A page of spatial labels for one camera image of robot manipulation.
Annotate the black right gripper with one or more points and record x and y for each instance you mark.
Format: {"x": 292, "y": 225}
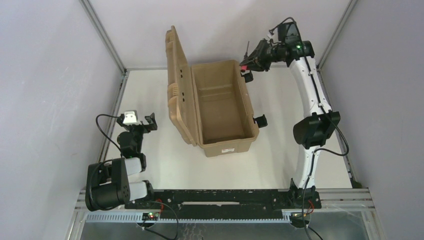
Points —
{"x": 259, "y": 52}

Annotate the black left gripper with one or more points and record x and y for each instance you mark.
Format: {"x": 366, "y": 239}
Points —
{"x": 142, "y": 123}

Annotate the red handled screwdriver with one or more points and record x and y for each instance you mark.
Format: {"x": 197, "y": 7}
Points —
{"x": 244, "y": 64}

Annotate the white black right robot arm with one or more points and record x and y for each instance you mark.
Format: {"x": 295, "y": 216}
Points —
{"x": 319, "y": 120}

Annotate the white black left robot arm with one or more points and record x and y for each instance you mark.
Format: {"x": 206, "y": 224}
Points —
{"x": 108, "y": 183}

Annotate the black rear bin latch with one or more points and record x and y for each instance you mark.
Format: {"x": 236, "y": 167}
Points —
{"x": 248, "y": 76}

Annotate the black bin latch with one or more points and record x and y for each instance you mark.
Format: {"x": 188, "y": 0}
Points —
{"x": 248, "y": 76}
{"x": 261, "y": 121}

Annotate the tan bin lid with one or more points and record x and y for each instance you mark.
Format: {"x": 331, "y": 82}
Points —
{"x": 180, "y": 89}

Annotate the black front bin latch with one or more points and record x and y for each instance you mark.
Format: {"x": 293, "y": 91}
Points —
{"x": 261, "y": 121}

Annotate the tan plastic storage bin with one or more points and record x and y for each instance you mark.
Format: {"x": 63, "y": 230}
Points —
{"x": 225, "y": 115}

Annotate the left controller board with leds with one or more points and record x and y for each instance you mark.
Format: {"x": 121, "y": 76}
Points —
{"x": 150, "y": 216}

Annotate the controller board with leds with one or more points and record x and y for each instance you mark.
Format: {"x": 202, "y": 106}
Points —
{"x": 298, "y": 220}
{"x": 150, "y": 216}

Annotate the right controller board with leds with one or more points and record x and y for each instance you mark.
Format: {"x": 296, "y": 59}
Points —
{"x": 298, "y": 220}

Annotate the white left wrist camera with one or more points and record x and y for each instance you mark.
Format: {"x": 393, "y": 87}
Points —
{"x": 130, "y": 117}

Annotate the aluminium frame post right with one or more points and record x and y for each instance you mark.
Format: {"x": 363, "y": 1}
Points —
{"x": 338, "y": 29}

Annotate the aluminium frame post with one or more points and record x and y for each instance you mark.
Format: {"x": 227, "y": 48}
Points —
{"x": 104, "y": 36}
{"x": 338, "y": 29}

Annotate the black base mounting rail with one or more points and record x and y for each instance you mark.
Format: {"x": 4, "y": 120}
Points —
{"x": 236, "y": 204}

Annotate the aluminium frame post left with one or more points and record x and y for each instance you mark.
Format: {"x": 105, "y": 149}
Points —
{"x": 104, "y": 36}

